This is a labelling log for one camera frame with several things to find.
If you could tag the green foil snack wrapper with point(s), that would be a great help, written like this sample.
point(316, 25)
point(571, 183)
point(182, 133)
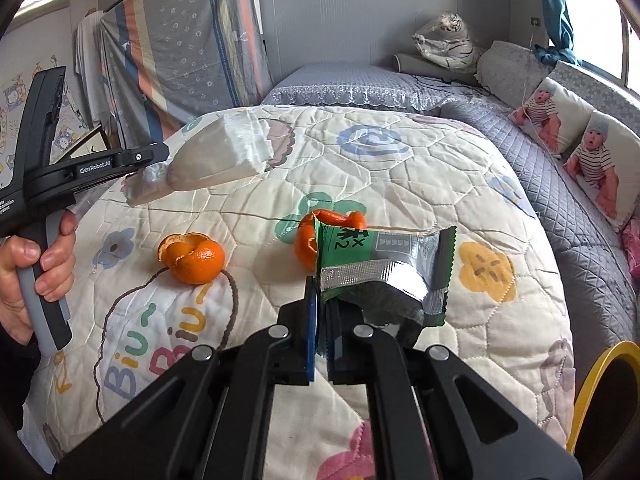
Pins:
point(380, 270)

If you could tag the grey quilted cushion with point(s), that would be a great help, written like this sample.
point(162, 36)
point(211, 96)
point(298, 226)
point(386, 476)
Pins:
point(600, 90)
point(505, 70)

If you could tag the cartoon wall poster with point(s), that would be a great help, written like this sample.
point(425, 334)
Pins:
point(12, 110)

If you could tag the blue curtain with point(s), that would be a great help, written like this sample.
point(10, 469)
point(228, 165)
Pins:
point(555, 5)

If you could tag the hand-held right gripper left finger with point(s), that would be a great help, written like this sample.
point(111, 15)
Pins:
point(311, 332)

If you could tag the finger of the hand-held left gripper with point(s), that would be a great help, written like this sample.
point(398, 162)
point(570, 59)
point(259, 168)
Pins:
point(142, 157)

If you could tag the grey bolster pillow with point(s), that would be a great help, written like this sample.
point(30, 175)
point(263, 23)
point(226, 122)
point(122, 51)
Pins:
point(407, 63)

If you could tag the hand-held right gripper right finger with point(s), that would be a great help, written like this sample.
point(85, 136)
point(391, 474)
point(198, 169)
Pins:
point(340, 357)

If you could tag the orange peel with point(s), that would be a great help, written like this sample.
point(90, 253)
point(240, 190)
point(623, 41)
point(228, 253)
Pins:
point(302, 240)

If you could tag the baby print pillow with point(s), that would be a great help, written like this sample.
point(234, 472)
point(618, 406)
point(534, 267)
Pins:
point(600, 165)
point(545, 110)

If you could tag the grey quilted bed cover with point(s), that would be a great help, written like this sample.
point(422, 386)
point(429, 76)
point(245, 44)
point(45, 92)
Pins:
point(350, 80)

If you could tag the pink cloth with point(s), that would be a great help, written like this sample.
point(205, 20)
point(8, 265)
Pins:
point(631, 250)

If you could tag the cartoon bear printed quilt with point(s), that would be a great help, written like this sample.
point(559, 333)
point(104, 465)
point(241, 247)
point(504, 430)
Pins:
point(400, 180)

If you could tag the striped floral bed sheet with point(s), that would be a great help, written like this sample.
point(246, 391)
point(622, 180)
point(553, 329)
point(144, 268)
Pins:
point(185, 45)

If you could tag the white plastic pack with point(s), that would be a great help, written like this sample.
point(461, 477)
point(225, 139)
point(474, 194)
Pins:
point(215, 160)

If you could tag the half-peeled tangerine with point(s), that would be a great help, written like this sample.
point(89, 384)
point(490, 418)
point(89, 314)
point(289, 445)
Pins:
point(195, 260)

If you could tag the tiger plush in plastic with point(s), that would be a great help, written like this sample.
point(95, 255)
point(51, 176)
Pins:
point(450, 42)

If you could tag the person's left hand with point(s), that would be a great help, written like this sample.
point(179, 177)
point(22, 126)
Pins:
point(59, 252)

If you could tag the white hanging cloth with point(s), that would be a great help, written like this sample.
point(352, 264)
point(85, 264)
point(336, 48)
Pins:
point(90, 65)

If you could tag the yellow bin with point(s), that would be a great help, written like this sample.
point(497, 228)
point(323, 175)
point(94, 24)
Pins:
point(587, 385)

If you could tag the white cabinet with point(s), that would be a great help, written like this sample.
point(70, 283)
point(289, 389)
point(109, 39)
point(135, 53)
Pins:
point(92, 142)

